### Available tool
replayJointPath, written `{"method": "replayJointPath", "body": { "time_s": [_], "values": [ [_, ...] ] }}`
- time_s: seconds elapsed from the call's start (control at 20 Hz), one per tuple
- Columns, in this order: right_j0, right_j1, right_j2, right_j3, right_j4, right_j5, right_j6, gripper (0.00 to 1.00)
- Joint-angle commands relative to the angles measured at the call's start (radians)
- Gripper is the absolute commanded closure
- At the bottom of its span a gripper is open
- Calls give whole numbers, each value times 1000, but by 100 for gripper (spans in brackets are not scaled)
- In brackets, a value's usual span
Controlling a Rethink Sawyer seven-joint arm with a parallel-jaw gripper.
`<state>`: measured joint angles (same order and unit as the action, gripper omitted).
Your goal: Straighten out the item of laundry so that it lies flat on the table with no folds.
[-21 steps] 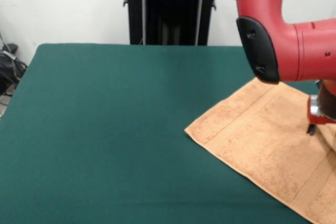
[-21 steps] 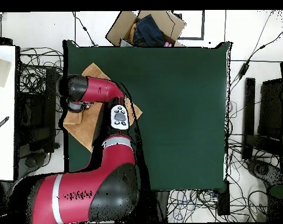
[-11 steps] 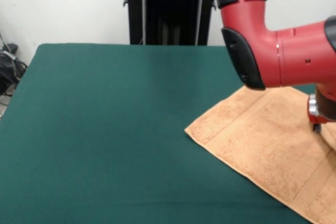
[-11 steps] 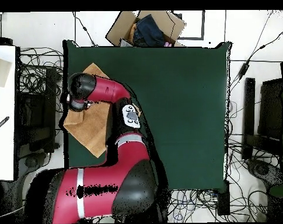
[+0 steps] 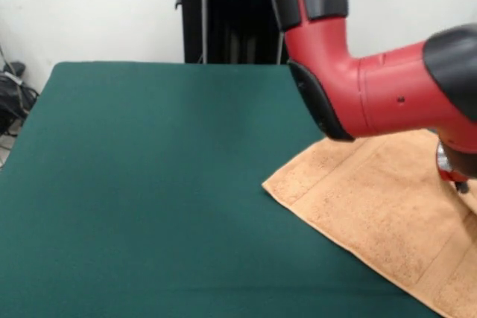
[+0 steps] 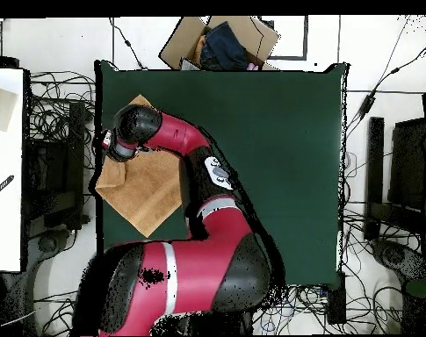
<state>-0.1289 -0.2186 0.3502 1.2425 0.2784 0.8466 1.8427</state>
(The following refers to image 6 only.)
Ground tan terry towel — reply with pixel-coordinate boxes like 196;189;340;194
94;93;184;239

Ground black stand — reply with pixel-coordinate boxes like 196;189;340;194
363;116;426;241
24;101;90;240

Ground beige box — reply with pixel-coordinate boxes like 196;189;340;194
0;83;18;133

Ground black striped tool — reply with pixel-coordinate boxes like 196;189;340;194
0;174;16;203

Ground brown cardboard box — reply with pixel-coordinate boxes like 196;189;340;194
158;15;281;71

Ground black stand base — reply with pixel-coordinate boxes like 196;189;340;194
25;227;76;275
370;238;426;285

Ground white desk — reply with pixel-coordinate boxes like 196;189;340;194
0;68;25;272

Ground orange cloth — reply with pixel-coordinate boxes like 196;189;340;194
192;34;207;66

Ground dark blue jeans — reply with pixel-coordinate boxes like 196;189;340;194
200;20;250;71

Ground dark green table cloth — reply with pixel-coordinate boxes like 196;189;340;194
94;60;349;289

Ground black power box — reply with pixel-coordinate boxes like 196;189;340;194
326;271;347;325

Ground black cable tangle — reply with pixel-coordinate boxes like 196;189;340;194
32;287;76;336
25;69;97;169
254;284;329;334
338;199;424;334

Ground thin black cable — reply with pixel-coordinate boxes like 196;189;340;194
109;17;148;70

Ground black cable with adapter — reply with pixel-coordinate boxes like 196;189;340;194
345;38;426;140

